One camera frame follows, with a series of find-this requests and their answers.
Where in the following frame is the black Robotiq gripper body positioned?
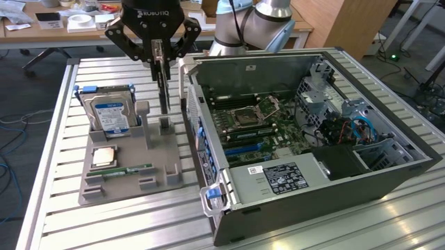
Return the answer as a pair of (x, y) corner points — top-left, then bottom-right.
(119, 0), (186, 42)

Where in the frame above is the Nvidia graphics card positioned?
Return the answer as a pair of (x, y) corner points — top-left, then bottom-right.
(151, 39), (173, 116)

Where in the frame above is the white paper stack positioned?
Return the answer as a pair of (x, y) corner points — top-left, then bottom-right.
(197, 15), (218, 32)

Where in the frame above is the white labelled box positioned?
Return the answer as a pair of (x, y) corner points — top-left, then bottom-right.
(94, 14), (117, 31)

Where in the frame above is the flat white box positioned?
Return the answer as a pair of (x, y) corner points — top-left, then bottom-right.
(66, 20), (98, 34)

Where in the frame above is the brown cardboard box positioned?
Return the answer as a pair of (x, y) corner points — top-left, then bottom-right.
(201, 0), (218, 19)

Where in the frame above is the white tape roll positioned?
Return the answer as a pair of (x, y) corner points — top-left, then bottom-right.
(67, 14), (93, 27)

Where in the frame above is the wooden desk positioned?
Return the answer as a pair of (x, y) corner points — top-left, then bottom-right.
(0, 0), (314, 57)

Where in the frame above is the black-topped white box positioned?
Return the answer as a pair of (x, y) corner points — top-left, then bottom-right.
(34, 12), (66, 30)

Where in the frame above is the black chair base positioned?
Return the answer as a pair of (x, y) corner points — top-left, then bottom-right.
(20, 46), (106, 77)

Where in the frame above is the hard disk with blue caddy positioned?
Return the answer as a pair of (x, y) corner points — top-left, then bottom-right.
(74, 82), (138, 139)

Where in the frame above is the white printed card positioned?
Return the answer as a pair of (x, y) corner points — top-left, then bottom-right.
(4, 23), (32, 31)

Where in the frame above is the clear plastic bag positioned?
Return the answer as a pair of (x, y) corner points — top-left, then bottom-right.
(0, 0), (34, 24)

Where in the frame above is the CPU socket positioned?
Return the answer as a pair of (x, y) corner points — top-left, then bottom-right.
(232, 106), (261, 129)

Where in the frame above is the metal socket cover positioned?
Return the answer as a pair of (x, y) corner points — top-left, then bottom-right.
(256, 95), (281, 118)

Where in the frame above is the green RAM stick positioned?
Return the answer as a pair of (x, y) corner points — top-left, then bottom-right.
(86, 163), (154, 178)
(228, 126), (277, 141)

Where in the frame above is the metal disk bay cage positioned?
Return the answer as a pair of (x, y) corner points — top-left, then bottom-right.
(353, 137), (416, 172)
(294, 76), (349, 123)

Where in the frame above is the silver CPU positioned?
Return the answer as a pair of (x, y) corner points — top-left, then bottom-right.
(91, 147), (118, 168)

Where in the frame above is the blue expansion slot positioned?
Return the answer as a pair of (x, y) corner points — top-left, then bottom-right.
(224, 144), (262, 157)

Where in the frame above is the wooden cabinet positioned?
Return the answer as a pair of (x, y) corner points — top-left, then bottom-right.
(290, 0), (400, 60)

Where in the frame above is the grey parts rack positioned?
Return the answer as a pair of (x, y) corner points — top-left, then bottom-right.
(78, 100), (185, 207)

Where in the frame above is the green motherboard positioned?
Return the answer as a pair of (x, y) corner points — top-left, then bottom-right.
(209, 92), (316, 169)

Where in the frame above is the grey power supply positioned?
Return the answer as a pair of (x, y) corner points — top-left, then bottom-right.
(228, 152), (330, 204)

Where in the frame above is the blue case release latch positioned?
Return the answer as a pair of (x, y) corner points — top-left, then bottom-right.
(205, 189), (222, 202)

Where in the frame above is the black floor stand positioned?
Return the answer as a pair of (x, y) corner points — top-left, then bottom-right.
(403, 46), (445, 120)

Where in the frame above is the open PC case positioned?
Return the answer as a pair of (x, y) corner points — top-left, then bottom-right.
(178, 50), (445, 247)

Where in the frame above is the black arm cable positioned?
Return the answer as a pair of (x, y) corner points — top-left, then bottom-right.
(228, 0), (252, 50)

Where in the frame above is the white floor cable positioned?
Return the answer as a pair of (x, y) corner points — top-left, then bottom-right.
(0, 108), (56, 125)

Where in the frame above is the black wire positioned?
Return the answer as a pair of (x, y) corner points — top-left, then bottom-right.
(294, 101), (326, 146)

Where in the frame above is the blue floor cable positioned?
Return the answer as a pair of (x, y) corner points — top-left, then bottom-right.
(0, 124), (27, 225)

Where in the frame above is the blue SATA wire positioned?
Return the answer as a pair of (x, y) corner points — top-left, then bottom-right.
(349, 117), (380, 144)

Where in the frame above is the black plastic fan duct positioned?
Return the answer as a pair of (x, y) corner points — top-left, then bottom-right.
(310, 144), (371, 182)

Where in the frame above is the white table frame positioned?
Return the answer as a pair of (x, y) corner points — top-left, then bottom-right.
(379, 0), (445, 71)

